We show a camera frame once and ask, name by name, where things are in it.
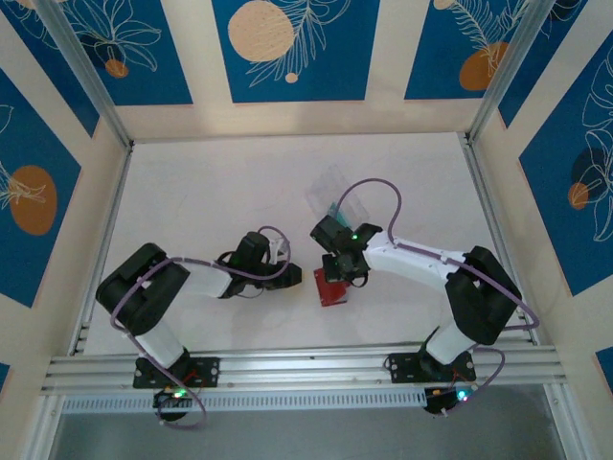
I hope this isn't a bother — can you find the red leather card holder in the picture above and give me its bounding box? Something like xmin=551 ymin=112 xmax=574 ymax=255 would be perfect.
xmin=313 ymin=267 xmax=352 ymax=308

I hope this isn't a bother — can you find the clear plastic slotted card box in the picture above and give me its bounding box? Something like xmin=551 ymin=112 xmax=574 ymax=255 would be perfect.
xmin=305 ymin=164 xmax=370 ymax=226

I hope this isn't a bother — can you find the black controller board green light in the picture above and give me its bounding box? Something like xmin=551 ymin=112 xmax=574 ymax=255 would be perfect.
xmin=152 ymin=387 xmax=193 ymax=412
xmin=423 ymin=385 xmax=473 ymax=417

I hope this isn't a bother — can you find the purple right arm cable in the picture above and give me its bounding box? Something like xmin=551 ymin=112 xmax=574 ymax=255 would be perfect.
xmin=334 ymin=178 xmax=541 ymax=418

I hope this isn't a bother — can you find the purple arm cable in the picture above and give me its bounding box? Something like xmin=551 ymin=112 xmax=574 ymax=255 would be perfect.
xmin=110 ymin=225 xmax=292 ymax=430
xmin=334 ymin=178 xmax=541 ymax=418

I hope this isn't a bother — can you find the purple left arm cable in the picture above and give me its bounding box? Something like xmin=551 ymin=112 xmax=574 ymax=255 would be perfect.
xmin=110 ymin=225 xmax=292 ymax=430

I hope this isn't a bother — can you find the aluminium front frame rail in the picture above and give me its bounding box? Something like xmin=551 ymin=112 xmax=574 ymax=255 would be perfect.
xmin=40 ymin=342 xmax=561 ymax=397

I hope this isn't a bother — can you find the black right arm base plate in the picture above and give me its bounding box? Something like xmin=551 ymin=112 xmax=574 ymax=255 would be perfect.
xmin=385 ymin=352 xmax=478 ymax=384

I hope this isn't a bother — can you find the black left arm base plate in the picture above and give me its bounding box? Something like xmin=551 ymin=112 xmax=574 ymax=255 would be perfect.
xmin=132 ymin=356 xmax=221 ymax=390

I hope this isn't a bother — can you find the white slotted cable duct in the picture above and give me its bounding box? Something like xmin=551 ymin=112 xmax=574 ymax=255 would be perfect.
xmin=61 ymin=388 xmax=427 ymax=414

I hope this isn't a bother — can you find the aluminium side frame rail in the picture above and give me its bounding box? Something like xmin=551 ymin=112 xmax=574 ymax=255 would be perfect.
xmin=460 ymin=136 xmax=540 ymax=345
xmin=66 ymin=143 xmax=135 ymax=358

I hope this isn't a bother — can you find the aluminium frame post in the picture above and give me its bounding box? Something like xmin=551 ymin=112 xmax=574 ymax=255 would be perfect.
xmin=34 ymin=0 xmax=135 ymax=150
xmin=466 ymin=0 xmax=556 ymax=145

